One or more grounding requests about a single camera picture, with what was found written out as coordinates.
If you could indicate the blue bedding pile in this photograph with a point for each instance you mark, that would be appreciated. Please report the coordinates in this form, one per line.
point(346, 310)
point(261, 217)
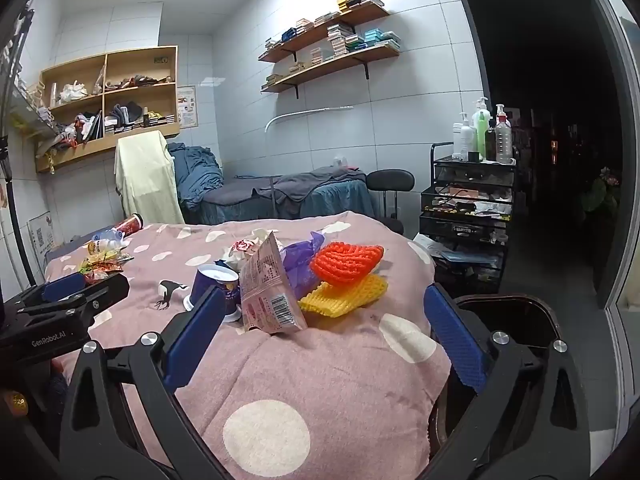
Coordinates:
point(197, 170)

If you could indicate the yellow foam net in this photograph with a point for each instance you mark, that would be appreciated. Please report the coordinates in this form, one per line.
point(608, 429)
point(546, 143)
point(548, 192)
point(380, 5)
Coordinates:
point(345, 297)

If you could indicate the white plastic bag red print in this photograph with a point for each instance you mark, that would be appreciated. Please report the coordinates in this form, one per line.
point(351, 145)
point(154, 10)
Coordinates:
point(242, 247)

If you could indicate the cream towel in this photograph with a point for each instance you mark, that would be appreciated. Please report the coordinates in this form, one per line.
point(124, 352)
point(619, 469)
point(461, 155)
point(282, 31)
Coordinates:
point(147, 180)

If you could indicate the pile of dark clothes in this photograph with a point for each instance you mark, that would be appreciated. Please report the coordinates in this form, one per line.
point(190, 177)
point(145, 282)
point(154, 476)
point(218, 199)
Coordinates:
point(125, 114)

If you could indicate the orange foam net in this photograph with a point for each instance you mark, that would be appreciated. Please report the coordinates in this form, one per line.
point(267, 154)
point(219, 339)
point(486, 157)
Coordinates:
point(345, 262)

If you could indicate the wall poster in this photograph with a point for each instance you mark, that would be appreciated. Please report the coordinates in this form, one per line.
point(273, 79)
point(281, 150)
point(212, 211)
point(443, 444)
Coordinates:
point(187, 106)

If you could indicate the red paper cup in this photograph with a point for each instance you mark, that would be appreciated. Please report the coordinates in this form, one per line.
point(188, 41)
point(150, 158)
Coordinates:
point(131, 225)

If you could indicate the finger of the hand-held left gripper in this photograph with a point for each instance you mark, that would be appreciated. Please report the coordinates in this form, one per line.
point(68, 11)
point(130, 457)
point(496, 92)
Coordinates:
point(62, 287)
point(107, 287)

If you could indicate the glass door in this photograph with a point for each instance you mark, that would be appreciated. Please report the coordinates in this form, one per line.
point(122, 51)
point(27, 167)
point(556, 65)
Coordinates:
point(627, 160)

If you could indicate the white printed board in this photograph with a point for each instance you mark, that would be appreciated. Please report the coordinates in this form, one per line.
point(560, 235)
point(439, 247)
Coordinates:
point(42, 235)

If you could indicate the row of small boxes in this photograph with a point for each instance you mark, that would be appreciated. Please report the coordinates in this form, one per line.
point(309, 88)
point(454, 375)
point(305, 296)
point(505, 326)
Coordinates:
point(345, 2)
point(372, 37)

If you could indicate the black mesh cart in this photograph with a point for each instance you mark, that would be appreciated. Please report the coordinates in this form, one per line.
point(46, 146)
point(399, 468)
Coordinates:
point(467, 232)

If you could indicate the purple paper cup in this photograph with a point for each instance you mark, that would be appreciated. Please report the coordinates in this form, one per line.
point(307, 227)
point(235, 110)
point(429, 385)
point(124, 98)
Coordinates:
point(210, 277)

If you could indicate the flowering plant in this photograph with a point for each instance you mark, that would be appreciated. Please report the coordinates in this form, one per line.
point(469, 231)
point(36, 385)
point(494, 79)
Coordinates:
point(602, 187)

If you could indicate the pink snack packet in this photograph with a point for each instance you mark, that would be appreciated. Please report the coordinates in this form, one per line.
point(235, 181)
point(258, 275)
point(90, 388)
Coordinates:
point(270, 290)

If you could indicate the orange shiny ornament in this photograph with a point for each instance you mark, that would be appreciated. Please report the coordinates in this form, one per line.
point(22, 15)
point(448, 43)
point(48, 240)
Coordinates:
point(15, 402)

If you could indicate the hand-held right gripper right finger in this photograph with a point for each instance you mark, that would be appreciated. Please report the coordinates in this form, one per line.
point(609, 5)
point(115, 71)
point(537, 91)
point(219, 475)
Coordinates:
point(455, 340)

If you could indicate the green bottle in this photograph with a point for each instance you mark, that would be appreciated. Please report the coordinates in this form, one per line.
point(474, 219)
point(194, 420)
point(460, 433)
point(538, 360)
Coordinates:
point(483, 135)

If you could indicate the purple plastic bag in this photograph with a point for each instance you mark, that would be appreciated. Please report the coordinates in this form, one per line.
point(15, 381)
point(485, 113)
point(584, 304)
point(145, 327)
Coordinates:
point(300, 260)

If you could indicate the grey blanket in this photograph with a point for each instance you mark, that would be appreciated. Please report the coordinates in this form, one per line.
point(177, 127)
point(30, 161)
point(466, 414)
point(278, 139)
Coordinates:
point(300, 182)

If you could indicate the white curved pipe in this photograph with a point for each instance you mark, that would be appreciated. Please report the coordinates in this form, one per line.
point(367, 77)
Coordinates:
point(305, 112)

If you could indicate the wooden cubby shelf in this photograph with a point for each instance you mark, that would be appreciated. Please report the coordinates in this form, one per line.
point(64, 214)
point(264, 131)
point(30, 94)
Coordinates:
point(140, 142)

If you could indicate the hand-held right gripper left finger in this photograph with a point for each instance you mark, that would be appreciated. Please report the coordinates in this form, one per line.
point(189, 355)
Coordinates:
point(195, 340)

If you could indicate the plastic bottle blue label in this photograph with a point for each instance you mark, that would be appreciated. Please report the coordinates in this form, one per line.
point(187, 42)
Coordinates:
point(105, 242)

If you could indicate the pink dotted blanket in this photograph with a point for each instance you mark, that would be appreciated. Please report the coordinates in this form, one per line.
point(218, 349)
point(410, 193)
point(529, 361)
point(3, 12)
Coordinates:
point(325, 385)

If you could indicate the black stand pole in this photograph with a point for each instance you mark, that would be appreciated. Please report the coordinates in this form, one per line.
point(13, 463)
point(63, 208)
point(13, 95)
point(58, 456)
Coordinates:
point(12, 200)

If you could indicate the black trash bin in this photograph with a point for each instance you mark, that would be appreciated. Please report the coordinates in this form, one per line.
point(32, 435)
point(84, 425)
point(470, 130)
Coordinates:
point(510, 320)

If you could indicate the stack of papers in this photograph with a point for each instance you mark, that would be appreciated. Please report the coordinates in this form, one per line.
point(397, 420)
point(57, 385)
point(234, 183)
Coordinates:
point(450, 252)

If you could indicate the dark bottle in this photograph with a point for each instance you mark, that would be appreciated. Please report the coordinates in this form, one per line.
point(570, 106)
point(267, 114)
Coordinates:
point(490, 142)

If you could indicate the massage bed with blue sheets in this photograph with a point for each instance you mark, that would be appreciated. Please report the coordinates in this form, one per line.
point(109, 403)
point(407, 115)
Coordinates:
point(325, 205)

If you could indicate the black chair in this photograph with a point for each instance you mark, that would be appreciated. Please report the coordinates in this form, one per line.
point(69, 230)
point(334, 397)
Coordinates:
point(390, 180)

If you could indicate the white pump bottle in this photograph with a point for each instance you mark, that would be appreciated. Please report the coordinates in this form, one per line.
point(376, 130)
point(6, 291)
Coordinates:
point(463, 140)

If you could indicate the pile of candy wrappers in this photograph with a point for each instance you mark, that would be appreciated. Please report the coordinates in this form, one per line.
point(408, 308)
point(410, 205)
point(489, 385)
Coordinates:
point(100, 265)

